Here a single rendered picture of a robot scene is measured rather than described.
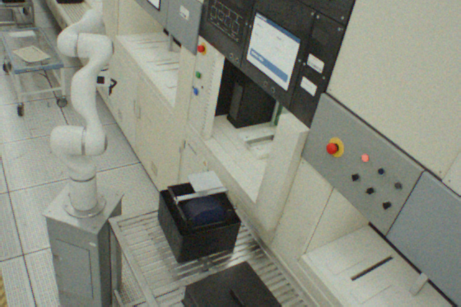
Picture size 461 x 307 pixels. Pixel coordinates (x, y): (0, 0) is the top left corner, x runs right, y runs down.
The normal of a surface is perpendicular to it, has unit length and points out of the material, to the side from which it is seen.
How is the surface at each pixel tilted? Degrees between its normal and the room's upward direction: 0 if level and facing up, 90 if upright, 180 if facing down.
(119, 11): 90
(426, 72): 90
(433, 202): 90
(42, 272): 0
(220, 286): 0
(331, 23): 90
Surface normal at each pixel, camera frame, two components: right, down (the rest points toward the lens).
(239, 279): 0.17, -0.80
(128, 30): 0.51, 0.56
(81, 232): -0.23, 0.53
